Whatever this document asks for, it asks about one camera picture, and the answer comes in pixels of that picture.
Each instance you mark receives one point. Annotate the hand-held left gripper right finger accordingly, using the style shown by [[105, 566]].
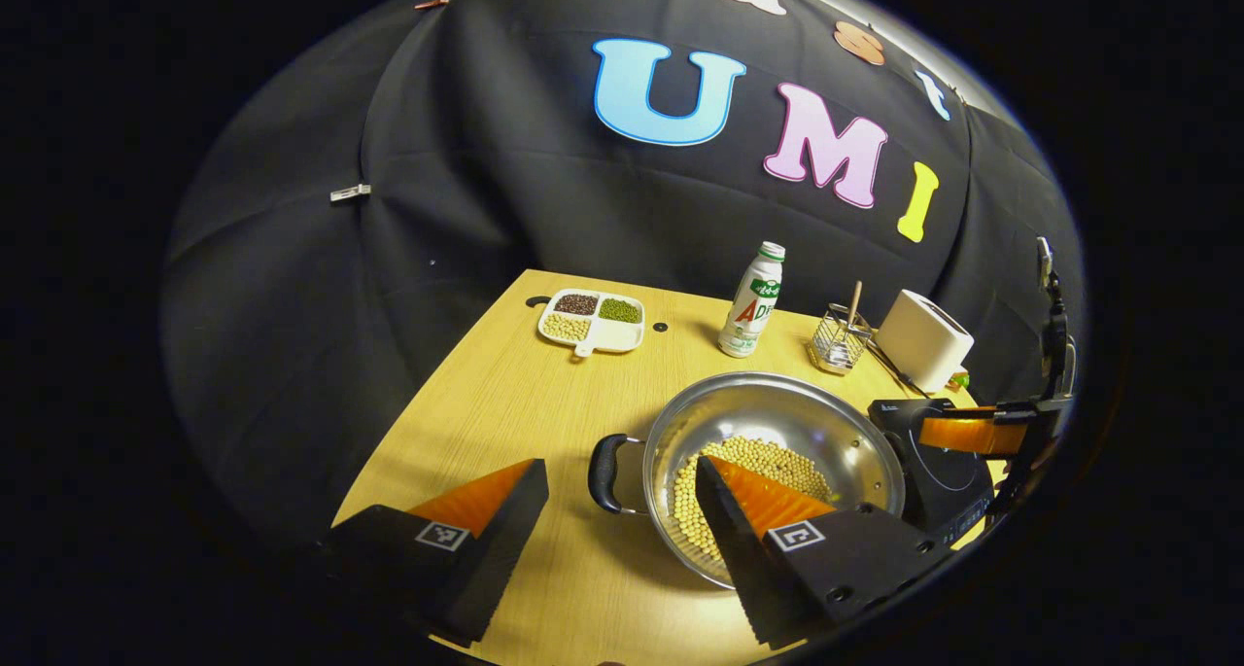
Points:
[[743, 559]]

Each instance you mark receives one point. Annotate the stainless steel pot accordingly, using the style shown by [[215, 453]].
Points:
[[777, 413]]

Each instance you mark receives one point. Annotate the white toaster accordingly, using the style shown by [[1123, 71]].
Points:
[[918, 340]]

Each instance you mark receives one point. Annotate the black induction cooktop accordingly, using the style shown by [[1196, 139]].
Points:
[[948, 491]]

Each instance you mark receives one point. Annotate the black backdrop cloth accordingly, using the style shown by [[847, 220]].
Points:
[[583, 209]]

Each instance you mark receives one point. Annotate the pile of soybeans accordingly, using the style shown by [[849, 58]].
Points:
[[748, 457]]

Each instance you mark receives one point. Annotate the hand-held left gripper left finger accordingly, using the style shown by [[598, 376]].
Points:
[[501, 549]]

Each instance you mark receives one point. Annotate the sandwich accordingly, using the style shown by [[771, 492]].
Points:
[[958, 381]]

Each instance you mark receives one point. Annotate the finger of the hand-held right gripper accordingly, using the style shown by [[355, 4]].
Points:
[[972, 435]]

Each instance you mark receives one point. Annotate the white divided bean dish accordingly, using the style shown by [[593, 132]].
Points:
[[593, 321]]

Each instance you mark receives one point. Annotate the white drink bottle green label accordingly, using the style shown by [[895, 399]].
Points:
[[750, 306]]

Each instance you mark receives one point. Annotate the metal clip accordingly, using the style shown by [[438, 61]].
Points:
[[350, 192]]

